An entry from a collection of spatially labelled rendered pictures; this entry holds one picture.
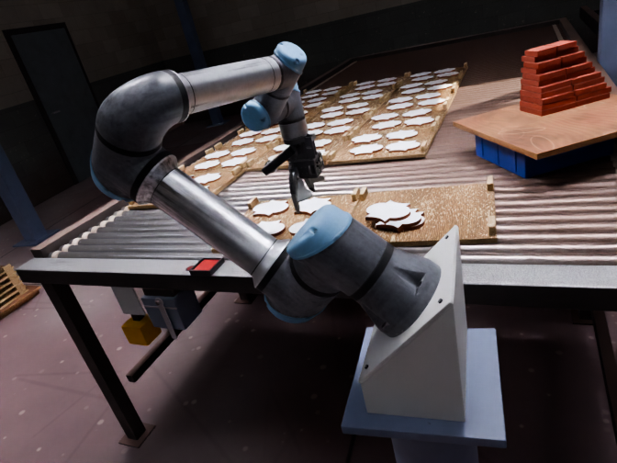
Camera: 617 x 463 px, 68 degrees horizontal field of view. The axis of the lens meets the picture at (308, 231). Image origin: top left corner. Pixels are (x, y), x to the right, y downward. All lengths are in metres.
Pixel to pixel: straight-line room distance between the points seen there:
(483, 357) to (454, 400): 0.17
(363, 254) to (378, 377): 0.21
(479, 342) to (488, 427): 0.20
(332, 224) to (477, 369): 0.40
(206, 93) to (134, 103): 0.14
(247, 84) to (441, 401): 0.69
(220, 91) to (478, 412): 0.74
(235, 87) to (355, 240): 0.41
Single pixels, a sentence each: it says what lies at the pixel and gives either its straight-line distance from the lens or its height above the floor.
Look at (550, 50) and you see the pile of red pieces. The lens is 1.79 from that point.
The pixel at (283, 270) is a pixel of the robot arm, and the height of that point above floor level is 1.12.
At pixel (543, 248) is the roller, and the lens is 1.21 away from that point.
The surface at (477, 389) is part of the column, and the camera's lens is 0.91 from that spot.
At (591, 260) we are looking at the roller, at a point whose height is 0.92.
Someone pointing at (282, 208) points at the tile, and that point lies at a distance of 1.58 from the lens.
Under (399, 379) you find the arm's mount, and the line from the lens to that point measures 0.81.
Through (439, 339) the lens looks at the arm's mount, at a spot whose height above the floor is 1.05.
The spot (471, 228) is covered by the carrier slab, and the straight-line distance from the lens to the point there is 1.26.
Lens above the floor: 1.53
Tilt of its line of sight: 25 degrees down
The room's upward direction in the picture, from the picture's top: 14 degrees counter-clockwise
